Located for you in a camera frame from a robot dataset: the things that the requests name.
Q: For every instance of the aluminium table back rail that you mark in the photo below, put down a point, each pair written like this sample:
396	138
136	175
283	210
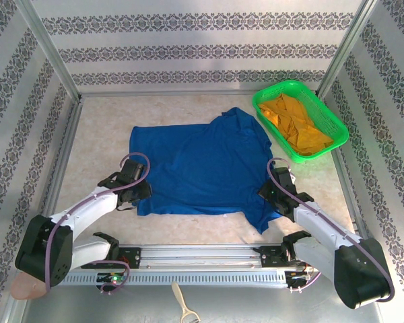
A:
171	93

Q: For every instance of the aluminium frame post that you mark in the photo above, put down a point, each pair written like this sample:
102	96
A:
348	47
47	47

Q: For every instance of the green plastic mesh basket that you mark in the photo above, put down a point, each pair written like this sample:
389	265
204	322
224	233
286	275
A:
326	111

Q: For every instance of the orange cloth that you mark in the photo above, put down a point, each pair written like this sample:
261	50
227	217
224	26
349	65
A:
296	124

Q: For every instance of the aluminium table side rail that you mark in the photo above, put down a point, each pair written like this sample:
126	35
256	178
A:
348	188
59	168

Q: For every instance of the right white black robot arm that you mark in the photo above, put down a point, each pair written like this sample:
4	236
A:
320	222

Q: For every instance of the pink translucent cup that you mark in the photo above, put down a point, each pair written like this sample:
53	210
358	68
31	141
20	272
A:
27	291

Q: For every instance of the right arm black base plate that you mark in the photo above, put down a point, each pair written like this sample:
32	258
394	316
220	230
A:
269	257

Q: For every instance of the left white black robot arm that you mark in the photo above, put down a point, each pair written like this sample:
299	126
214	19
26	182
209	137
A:
87	210

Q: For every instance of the right small circuit board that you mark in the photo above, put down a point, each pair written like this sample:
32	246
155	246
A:
299	276

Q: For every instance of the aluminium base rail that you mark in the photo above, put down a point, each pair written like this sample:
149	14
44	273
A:
205	257

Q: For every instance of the beige plastic peeler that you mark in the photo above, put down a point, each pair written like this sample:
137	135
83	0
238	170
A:
178	296

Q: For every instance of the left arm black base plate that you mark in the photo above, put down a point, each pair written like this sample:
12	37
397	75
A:
134	257

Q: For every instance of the small circuit board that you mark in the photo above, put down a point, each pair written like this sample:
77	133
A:
112	278
299	276

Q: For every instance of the left small circuit board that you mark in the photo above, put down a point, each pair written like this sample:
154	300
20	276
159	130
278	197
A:
112	278

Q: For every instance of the blue t-shirt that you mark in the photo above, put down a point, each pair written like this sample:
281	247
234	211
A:
205	161

